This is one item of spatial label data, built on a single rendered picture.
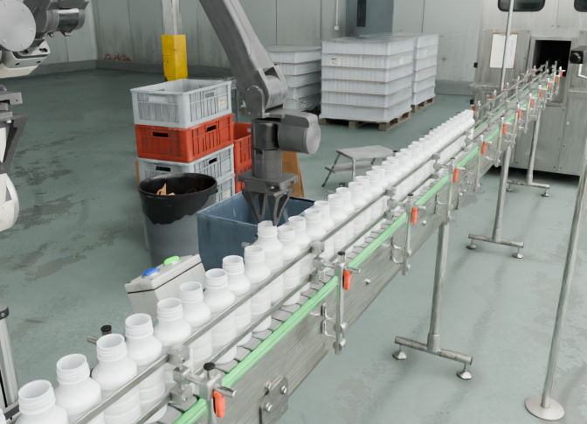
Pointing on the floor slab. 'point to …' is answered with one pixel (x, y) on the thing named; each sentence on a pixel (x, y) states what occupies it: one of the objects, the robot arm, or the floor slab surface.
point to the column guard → (174, 57)
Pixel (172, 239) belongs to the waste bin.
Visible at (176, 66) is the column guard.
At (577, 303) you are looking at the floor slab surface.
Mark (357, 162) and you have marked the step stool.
